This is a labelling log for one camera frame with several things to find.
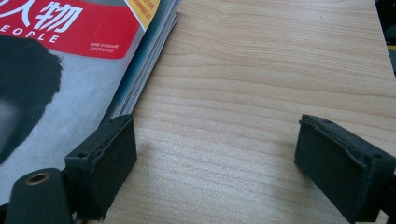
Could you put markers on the magazine with portrait cover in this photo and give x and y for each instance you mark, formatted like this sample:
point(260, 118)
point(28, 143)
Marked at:
point(81, 93)

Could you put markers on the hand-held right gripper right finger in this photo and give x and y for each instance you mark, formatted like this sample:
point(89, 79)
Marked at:
point(339, 168)

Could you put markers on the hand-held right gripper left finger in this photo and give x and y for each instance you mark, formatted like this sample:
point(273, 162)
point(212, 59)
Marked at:
point(102, 168)

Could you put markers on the blue magazine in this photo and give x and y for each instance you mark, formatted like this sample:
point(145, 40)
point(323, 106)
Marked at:
point(146, 62)

